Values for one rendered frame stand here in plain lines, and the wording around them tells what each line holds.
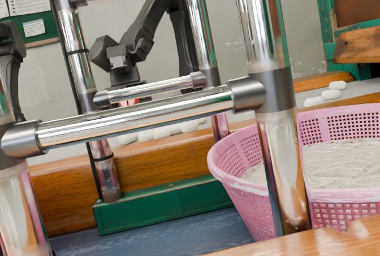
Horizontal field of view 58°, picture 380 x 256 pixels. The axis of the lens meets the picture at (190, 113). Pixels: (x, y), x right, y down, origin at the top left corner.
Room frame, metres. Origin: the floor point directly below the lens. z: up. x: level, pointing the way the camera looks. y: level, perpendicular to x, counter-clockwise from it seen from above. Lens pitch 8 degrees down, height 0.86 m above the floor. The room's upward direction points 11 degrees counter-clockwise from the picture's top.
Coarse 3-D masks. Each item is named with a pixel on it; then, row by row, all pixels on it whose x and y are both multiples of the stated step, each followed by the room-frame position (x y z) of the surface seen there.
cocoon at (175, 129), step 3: (180, 123) 0.62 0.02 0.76; (168, 126) 0.61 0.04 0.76; (171, 126) 0.61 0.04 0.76; (174, 126) 0.61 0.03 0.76; (177, 126) 0.61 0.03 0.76; (171, 129) 0.61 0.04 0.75; (174, 129) 0.61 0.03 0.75; (177, 129) 0.61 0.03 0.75; (180, 129) 0.61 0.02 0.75; (171, 132) 0.61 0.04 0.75; (174, 132) 0.61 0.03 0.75; (177, 132) 0.61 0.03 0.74; (180, 132) 0.62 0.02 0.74; (171, 135) 0.61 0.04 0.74
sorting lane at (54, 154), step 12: (348, 84) 0.80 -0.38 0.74; (360, 84) 0.76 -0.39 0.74; (372, 84) 0.73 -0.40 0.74; (300, 96) 0.77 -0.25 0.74; (312, 96) 0.73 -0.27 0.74; (348, 96) 0.65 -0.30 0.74; (300, 108) 0.63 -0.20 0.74; (228, 120) 0.65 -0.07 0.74; (240, 120) 0.63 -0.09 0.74; (84, 144) 0.71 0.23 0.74; (120, 144) 0.63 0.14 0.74; (48, 156) 0.65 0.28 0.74; (60, 156) 0.63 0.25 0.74; (72, 156) 0.61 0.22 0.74
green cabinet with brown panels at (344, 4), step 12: (324, 0) 0.94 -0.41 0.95; (336, 0) 0.90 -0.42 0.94; (348, 0) 0.85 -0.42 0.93; (360, 0) 0.80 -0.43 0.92; (372, 0) 0.76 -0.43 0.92; (324, 12) 0.94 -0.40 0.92; (336, 12) 0.91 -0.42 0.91; (348, 12) 0.85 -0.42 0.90; (360, 12) 0.80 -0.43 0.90; (372, 12) 0.76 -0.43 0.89; (324, 24) 0.95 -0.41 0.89; (336, 24) 0.91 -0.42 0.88; (348, 24) 0.86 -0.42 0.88; (360, 24) 0.79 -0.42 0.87; (372, 24) 0.74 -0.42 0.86; (324, 36) 0.96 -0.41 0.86; (336, 36) 0.90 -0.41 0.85
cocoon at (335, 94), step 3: (327, 90) 0.65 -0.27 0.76; (330, 90) 0.65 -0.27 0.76; (333, 90) 0.65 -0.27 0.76; (336, 90) 0.64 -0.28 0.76; (339, 90) 0.65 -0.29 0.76; (324, 93) 0.65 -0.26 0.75; (327, 93) 0.65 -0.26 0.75; (330, 93) 0.64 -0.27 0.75; (333, 93) 0.64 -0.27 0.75; (336, 93) 0.64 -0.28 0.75; (339, 93) 0.64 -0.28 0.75; (321, 96) 0.66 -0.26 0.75; (324, 96) 0.65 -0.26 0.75; (327, 96) 0.65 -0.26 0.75; (330, 96) 0.64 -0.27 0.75; (333, 96) 0.64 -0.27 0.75; (336, 96) 0.64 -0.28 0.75; (339, 96) 0.64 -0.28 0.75; (327, 99) 0.65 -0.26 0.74
